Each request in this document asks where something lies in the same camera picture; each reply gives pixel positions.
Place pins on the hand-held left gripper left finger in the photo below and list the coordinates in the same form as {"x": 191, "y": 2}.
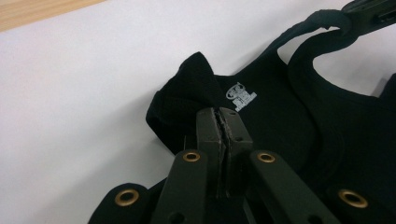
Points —
{"x": 211, "y": 133}

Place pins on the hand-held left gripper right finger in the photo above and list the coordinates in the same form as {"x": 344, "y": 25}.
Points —
{"x": 238, "y": 137}

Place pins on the black tank top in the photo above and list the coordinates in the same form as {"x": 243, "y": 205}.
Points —
{"x": 280, "y": 130}

